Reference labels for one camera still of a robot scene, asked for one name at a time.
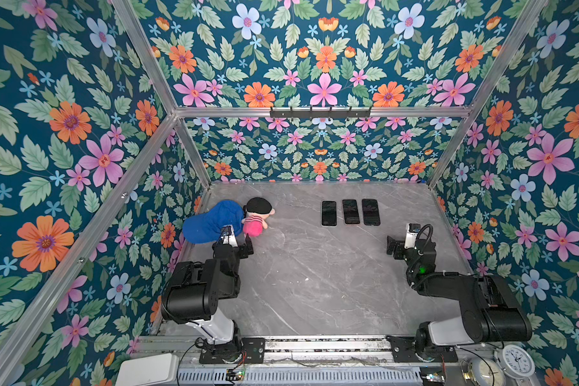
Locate black phone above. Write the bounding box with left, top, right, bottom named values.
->
left=342, top=199, right=360, bottom=225
left=361, top=199, right=381, bottom=226
left=321, top=200, right=338, bottom=227

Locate black phone front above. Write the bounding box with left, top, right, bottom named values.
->
left=321, top=200, right=338, bottom=227

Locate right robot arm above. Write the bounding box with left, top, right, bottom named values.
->
left=386, top=223, right=532, bottom=363

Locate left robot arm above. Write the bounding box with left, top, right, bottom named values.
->
left=161, top=225, right=253, bottom=363

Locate doll with black hair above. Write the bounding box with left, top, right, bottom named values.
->
left=241, top=197, right=275, bottom=237

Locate white box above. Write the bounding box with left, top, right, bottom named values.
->
left=116, top=353, right=179, bottom=386

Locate brass alarm clock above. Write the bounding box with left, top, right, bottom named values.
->
left=463, top=358, right=506, bottom=386

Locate white clock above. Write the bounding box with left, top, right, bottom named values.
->
left=494, top=344, right=536, bottom=380

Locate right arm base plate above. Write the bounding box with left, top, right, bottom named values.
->
left=385, top=335, right=458, bottom=363

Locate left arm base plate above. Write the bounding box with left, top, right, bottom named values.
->
left=199, top=338, right=266, bottom=366

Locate metal hook rail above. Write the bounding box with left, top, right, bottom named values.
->
left=269, top=107, right=372, bottom=120

